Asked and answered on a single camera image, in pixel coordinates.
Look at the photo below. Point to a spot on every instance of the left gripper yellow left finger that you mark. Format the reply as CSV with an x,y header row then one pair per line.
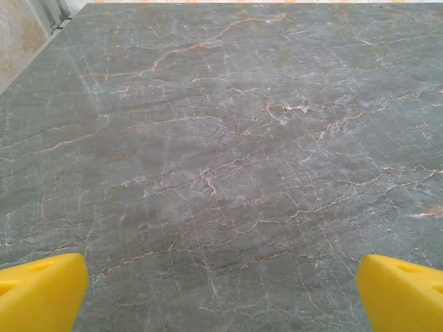
x,y
38,294

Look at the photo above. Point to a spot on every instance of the aluminium frame post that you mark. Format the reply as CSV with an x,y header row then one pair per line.
x,y
65,8

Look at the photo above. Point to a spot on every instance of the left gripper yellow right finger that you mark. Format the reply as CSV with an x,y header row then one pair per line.
x,y
405,297

